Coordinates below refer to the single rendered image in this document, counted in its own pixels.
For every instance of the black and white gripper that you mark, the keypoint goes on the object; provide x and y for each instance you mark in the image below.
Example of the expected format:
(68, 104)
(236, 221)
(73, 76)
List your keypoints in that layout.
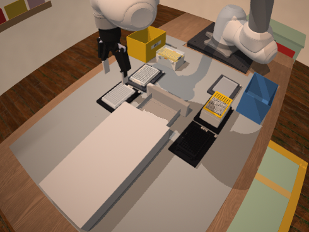
(113, 37)

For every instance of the blue open-top bin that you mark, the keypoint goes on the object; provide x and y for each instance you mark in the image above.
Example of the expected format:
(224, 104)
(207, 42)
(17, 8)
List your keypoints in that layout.
(254, 104)

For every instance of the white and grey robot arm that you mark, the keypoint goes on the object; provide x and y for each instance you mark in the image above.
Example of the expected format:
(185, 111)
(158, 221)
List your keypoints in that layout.
(232, 31)

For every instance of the grey flat mat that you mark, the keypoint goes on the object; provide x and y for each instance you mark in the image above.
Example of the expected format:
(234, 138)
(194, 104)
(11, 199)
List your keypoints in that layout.
(169, 195)

